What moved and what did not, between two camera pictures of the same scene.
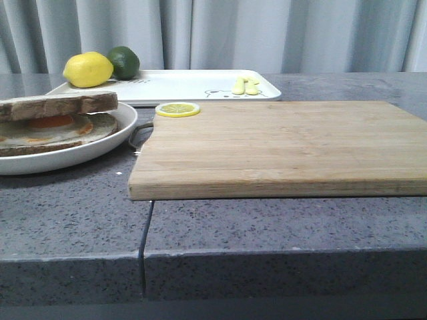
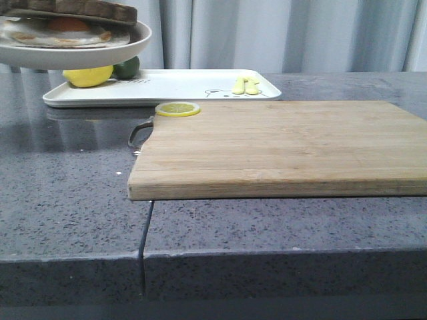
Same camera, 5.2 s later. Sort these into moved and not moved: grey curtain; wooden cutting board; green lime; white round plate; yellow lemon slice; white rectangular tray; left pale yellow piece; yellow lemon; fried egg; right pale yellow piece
Moved: fried egg; white round plate
Not moved: white rectangular tray; left pale yellow piece; green lime; yellow lemon slice; yellow lemon; grey curtain; wooden cutting board; right pale yellow piece
